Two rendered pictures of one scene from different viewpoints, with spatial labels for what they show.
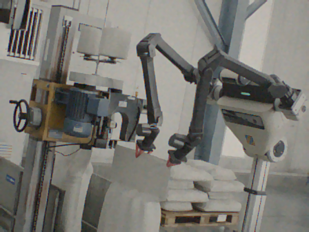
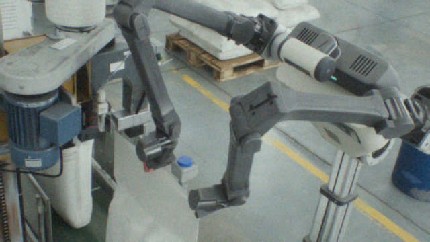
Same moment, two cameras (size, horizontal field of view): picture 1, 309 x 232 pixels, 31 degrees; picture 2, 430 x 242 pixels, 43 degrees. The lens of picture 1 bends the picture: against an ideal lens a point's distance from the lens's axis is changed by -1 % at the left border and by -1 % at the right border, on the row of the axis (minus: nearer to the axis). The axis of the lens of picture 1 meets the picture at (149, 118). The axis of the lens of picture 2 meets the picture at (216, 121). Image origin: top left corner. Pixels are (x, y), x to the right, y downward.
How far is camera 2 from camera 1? 1.72 m
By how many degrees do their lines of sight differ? 28
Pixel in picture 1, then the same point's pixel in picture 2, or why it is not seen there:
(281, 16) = not seen: outside the picture
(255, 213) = (337, 225)
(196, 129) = (236, 190)
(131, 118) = (136, 81)
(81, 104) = (28, 124)
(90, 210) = (108, 151)
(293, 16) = not seen: outside the picture
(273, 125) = (377, 140)
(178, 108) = not seen: outside the picture
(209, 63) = (252, 127)
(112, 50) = (69, 15)
